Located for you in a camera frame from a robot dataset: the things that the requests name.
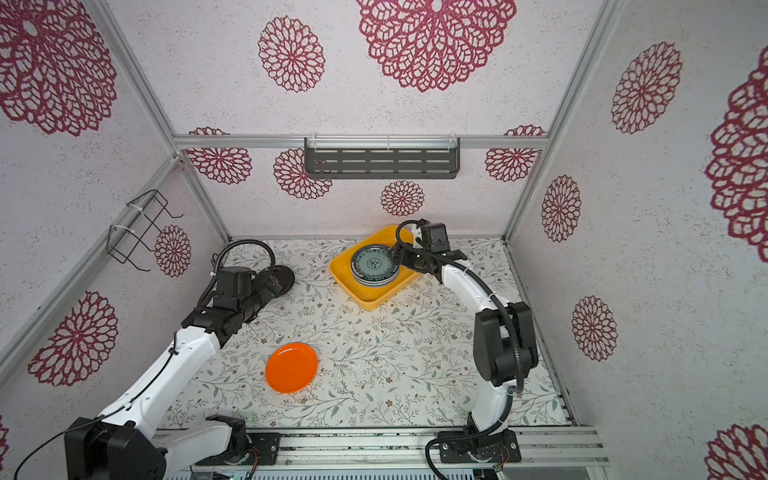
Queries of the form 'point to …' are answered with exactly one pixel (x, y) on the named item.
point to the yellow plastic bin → (368, 296)
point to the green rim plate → (375, 284)
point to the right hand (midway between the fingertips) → (398, 249)
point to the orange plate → (291, 367)
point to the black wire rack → (122, 242)
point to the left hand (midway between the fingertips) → (268, 290)
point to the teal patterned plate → (373, 265)
